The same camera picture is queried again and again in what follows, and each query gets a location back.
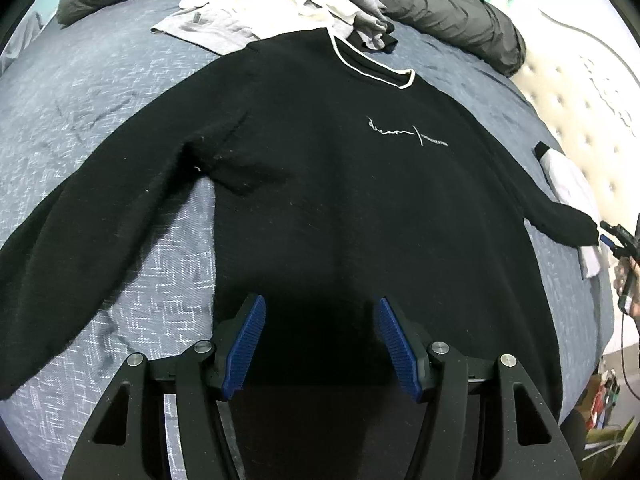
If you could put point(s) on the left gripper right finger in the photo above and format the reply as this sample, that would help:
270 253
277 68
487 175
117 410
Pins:
482 420

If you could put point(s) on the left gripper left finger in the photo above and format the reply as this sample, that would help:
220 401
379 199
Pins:
125 436

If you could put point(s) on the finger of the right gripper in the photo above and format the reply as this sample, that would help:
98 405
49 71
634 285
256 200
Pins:
611 244
612 231

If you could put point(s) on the black sweater white trim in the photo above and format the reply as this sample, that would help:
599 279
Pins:
325 209

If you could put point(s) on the person right hand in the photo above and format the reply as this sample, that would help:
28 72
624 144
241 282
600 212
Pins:
626 284

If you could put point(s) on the folded light grey garment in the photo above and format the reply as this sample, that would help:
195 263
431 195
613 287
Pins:
571 188

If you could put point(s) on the cream tufted headboard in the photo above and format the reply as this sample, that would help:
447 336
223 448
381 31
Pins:
583 94

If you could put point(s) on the dark grey rolled duvet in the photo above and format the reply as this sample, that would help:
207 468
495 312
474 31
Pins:
425 5

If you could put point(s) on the light grey blanket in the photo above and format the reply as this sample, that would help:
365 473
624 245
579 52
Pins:
24 35

